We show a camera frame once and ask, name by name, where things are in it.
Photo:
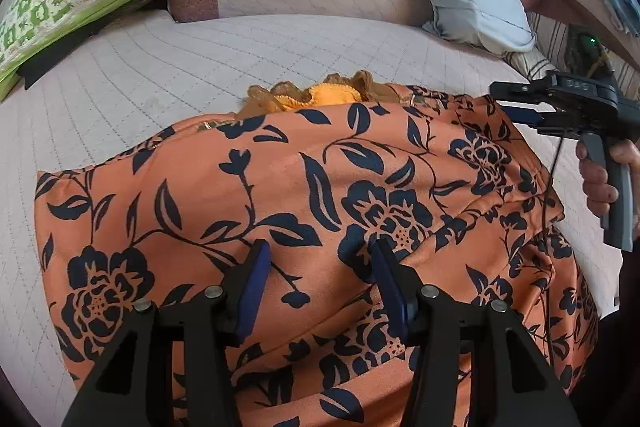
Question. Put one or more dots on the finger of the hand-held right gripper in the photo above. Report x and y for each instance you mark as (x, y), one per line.
(522, 114)

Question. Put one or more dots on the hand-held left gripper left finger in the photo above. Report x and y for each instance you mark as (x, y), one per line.
(250, 287)

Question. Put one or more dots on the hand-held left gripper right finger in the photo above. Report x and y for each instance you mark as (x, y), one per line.
(392, 292)

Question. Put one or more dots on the orange floral garment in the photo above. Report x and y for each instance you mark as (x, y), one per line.
(320, 227)

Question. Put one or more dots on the person's right hand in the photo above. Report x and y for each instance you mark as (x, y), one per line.
(597, 177)

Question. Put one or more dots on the striped beige cushion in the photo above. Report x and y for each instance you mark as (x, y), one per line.
(565, 47)

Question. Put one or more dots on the wooden headboard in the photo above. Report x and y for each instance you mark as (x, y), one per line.
(580, 2)

